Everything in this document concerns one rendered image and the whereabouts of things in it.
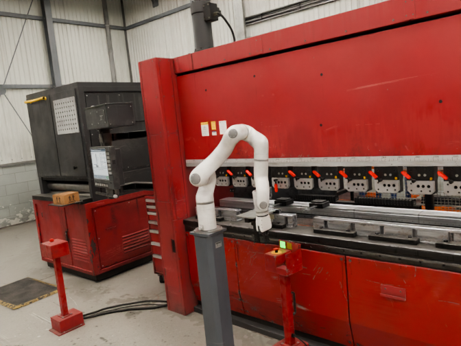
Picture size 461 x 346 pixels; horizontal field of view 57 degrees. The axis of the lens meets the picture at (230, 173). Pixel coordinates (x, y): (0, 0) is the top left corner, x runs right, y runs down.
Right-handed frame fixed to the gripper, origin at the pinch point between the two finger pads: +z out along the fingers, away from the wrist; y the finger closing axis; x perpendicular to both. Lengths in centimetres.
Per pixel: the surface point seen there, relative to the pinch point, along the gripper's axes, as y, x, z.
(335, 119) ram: -56, 23, -65
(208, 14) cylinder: -60, -90, -160
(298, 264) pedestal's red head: -21.5, 4.8, 26.2
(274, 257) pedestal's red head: -9.7, -5.0, 18.5
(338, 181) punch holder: -52, 23, -25
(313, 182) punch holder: -51, 3, -24
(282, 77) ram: -54, -15, -99
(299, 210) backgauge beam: -70, -31, 6
